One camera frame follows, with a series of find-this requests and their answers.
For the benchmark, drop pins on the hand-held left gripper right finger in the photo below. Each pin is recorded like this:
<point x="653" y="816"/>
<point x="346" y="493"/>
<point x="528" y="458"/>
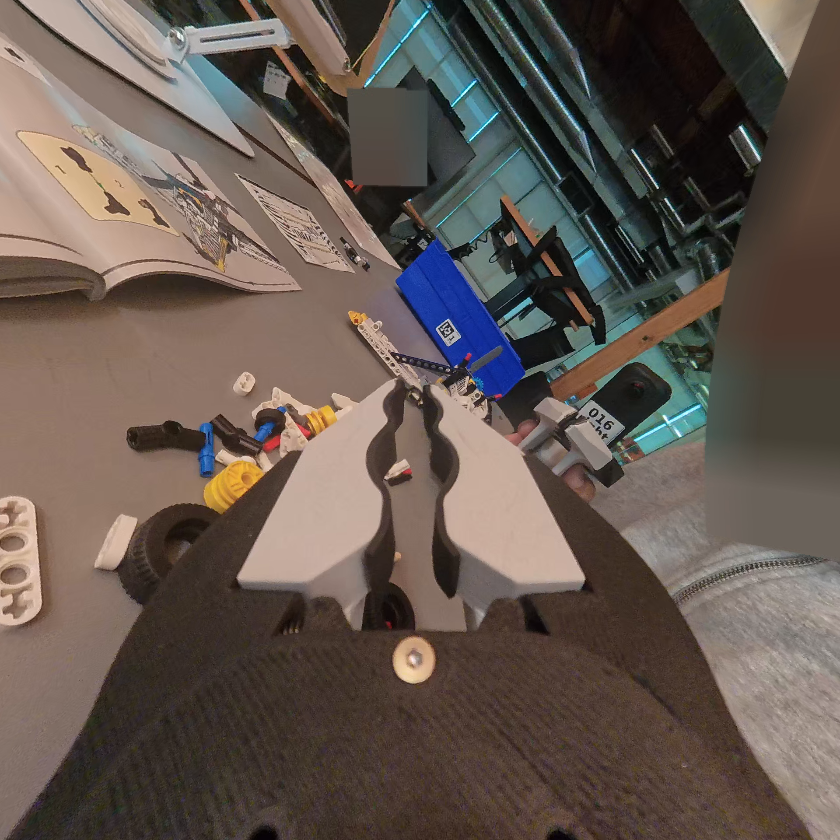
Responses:
<point x="505" y="518"/>

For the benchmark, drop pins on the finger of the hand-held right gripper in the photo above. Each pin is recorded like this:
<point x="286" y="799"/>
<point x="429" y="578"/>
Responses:
<point x="548" y="413"/>
<point x="587" y="446"/>

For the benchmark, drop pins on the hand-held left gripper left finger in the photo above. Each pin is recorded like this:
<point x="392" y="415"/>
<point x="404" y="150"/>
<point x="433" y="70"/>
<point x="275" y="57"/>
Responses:
<point x="328" y="518"/>

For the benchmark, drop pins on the partly built white lego model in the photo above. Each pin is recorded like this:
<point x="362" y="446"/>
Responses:
<point x="384" y="341"/>

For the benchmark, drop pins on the person's right forearm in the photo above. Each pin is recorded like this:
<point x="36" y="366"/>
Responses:
<point x="656" y="499"/>

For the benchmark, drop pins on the white and red lego piece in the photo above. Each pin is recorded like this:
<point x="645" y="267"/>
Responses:
<point x="397" y="472"/>

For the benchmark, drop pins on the red lego axle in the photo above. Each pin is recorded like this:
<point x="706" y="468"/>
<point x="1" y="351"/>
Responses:
<point x="295" y="433"/>

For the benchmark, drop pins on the small yellow lego hub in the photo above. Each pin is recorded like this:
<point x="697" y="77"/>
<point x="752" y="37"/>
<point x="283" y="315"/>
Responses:
<point x="321" y="420"/>

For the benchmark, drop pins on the yellow lego wheel hub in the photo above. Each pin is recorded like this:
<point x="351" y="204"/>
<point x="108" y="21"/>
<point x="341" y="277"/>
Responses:
<point x="229" y="489"/>

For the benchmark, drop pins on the small black lego tyre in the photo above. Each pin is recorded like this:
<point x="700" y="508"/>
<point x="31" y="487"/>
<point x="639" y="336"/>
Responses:
<point x="387" y="607"/>

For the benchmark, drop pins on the small black lego wheel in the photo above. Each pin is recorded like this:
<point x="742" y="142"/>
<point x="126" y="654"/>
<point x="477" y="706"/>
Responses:
<point x="269" y="418"/>

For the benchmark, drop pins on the white lego panel piece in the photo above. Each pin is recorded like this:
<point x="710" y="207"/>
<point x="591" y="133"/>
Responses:
<point x="342" y="400"/>

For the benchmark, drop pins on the black lego axle connector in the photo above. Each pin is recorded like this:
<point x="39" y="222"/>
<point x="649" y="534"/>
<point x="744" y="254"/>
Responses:
<point x="233" y="433"/>

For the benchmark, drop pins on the blue lego pin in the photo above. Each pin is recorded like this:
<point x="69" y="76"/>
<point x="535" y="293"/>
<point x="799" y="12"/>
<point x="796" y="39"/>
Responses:
<point x="206" y="449"/>

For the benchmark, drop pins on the small white lego connector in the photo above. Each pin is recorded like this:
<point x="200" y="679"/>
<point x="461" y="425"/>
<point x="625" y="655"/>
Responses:
<point x="244" y="384"/>

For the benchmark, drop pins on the large black lego tyre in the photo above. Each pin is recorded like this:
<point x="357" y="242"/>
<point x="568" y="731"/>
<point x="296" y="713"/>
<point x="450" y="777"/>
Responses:
<point x="154" y="551"/>

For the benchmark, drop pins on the black angled lego connector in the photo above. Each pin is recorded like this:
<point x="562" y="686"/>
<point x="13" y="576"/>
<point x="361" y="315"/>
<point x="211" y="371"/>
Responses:
<point x="161" y="436"/>

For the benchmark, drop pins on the white rounded lego piece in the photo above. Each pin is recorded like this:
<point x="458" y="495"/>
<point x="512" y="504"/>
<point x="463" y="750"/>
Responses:
<point x="117" y="541"/>

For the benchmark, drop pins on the small black lego piece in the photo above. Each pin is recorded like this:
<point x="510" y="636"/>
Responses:
<point x="354" y="253"/>

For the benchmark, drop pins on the white flat lego beam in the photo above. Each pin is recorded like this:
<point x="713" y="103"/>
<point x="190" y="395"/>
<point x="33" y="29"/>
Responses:
<point x="16" y="558"/>

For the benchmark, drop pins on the person's right hand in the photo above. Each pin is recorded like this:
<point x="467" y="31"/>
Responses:
<point x="581" y="487"/>

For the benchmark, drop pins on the wooden beam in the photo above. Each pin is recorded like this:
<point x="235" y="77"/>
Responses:
<point x="643" y="334"/>

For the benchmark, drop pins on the blue plastic bin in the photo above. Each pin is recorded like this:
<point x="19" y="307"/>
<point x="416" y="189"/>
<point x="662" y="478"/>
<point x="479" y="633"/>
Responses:
<point x="453" y="308"/>

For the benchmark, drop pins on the black desk with chair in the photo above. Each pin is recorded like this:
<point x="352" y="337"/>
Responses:
<point x="544" y="269"/>

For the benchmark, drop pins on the dark monitor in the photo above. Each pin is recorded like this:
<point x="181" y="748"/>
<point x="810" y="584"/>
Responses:
<point x="446" y="138"/>

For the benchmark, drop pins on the black and white sticker sheet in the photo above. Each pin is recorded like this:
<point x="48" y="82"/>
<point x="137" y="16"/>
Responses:
<point x="298" y="223"/>

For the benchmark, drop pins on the printed paper sheet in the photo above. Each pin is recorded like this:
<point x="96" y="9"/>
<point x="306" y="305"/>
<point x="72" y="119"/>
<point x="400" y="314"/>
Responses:
<point x="341" y="197"/>

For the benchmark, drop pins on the open instruction booklet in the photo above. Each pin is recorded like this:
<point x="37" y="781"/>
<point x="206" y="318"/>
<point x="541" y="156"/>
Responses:
<point x="98" y="197"/>

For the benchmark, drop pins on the large grey board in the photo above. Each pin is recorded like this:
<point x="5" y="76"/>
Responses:
<point x="164" y="79"/>

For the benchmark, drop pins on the white slotted metal bracket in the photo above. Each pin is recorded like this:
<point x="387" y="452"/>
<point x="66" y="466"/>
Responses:
<point x="229" y="39"/>

